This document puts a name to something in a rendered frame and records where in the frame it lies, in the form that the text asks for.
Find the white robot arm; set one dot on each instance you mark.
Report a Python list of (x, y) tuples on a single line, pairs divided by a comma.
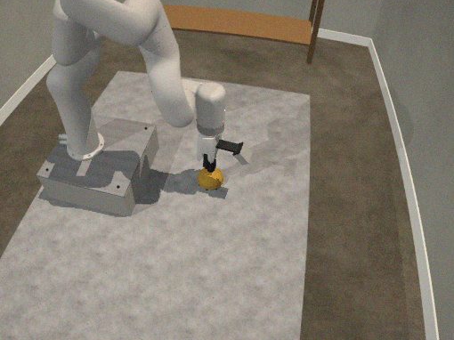
[(131, 23)]

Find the yellow dome bell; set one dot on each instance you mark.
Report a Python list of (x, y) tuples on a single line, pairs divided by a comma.
[(210, 180)]

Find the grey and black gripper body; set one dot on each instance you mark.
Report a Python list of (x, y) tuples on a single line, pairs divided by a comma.
[(206, 145)]

